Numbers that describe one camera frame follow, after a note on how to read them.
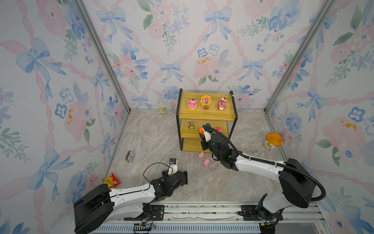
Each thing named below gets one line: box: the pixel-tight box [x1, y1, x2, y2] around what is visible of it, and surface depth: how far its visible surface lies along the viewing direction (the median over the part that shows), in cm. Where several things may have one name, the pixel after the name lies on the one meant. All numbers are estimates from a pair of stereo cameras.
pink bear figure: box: [215, 97, 227, 111], surface depth 73 cm
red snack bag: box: [102, 172, 121, 190], surface depth 83 cm
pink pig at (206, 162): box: [203, 158, 210, 167], surface depth 92 cm
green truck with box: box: [187, 121, 195, 133], surface depth 86 cm
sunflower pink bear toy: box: [200, 94, 212, 110], surface depth 73 cm
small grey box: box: [125, 150, 136, 163], surface depth 91 cm
